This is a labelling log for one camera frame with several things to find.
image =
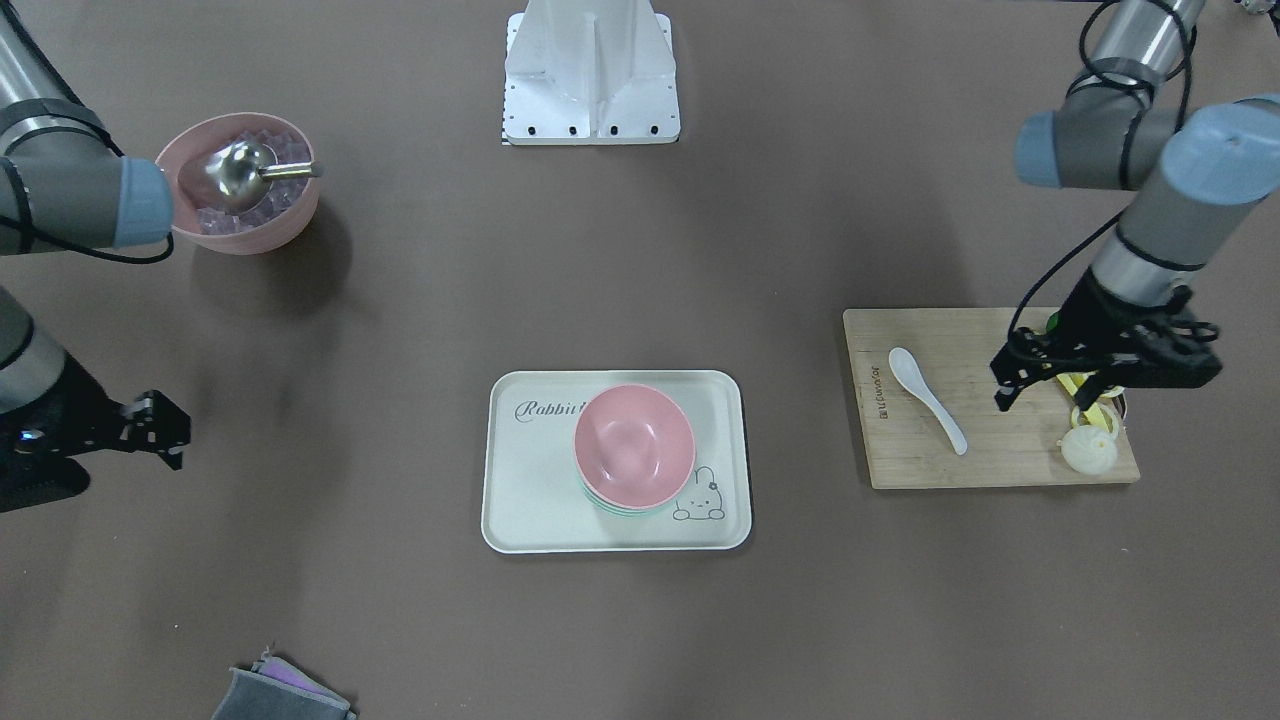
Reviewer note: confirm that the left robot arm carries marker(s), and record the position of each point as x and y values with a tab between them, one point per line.
1195	176

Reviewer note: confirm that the white ceramic spoon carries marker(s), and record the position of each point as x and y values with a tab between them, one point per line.
906	370

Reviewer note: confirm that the green bowl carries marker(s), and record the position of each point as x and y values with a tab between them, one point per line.
618	510

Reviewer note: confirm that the large pink ice bowl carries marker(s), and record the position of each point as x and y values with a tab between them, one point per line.
281	216

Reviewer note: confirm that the bamboo cutting board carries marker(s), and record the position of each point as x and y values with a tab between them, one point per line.
906	447

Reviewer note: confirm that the metal ice scoop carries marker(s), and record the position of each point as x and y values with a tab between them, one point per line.
242	174

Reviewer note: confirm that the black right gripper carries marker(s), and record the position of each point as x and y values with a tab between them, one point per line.
82	415

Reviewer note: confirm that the cream rabbit tray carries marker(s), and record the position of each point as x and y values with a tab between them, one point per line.
532	501

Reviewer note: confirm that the lemon ring slice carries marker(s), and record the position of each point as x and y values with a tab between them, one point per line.
1101	416

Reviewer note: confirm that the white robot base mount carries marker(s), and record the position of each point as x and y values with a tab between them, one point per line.
590	73

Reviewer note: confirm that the yellow plastic knife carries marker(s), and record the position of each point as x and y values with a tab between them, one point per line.
1067	382

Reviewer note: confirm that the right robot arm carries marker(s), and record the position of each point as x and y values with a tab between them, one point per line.
68	187

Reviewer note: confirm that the grey purple folded cloth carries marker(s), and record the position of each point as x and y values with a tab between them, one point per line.
274	688

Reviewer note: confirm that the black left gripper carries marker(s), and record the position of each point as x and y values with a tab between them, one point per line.
1093	311

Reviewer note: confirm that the small pink bowl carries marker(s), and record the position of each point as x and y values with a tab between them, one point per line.
634	445

